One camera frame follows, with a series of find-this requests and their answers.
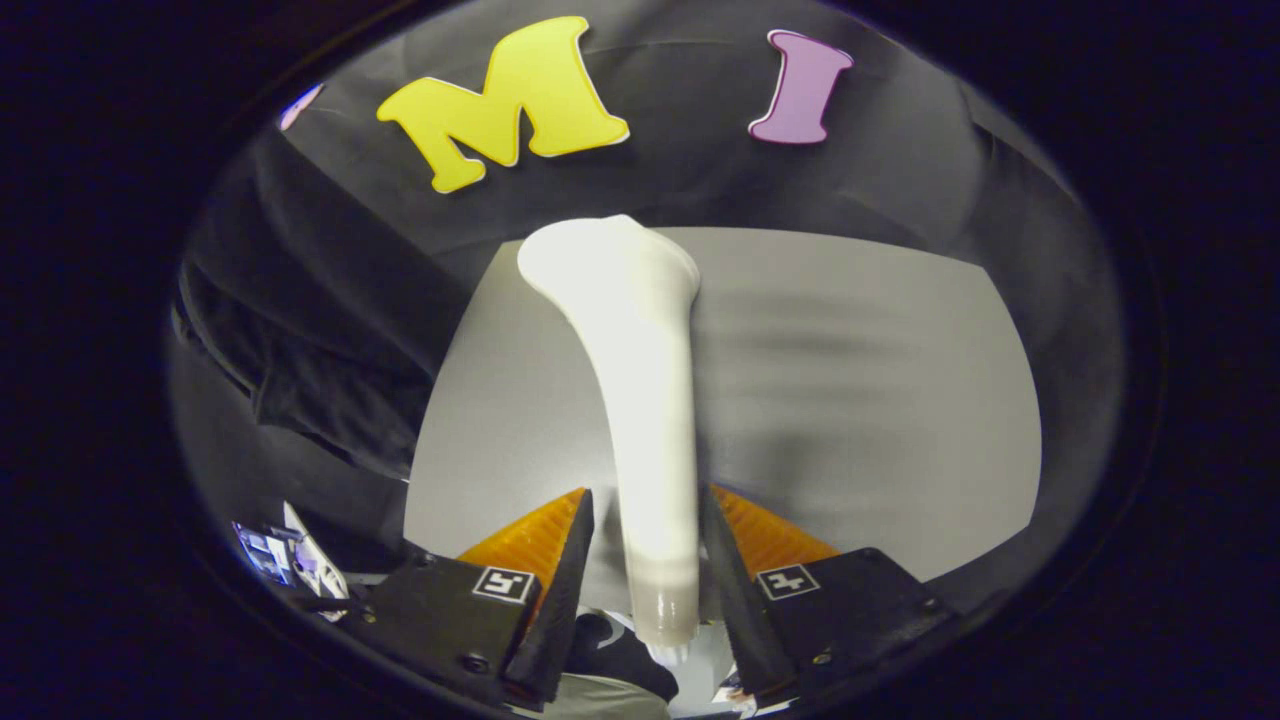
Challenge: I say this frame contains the black suit jacket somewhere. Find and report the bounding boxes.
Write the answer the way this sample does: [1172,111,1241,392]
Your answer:
[172,130,479,481]

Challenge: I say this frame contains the grey cabinet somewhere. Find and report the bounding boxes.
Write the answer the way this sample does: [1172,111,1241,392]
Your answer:
[403,226,1043,591]

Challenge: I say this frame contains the black backdrop cloth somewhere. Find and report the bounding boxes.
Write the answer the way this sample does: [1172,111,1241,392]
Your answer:
[280,0,1126,621]

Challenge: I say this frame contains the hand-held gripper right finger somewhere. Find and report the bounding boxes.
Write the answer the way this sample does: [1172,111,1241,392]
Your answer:
[700,483,956,706]

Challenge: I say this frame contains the white garment steamer head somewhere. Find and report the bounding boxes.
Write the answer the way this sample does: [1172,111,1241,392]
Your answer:
[517,214,703,651]

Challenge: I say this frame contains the white and blue object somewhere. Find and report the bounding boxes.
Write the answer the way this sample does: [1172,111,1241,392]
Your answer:
[235,500,351,623]

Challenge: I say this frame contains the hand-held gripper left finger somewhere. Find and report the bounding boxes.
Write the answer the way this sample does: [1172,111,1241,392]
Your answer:
[345,487,597,713]

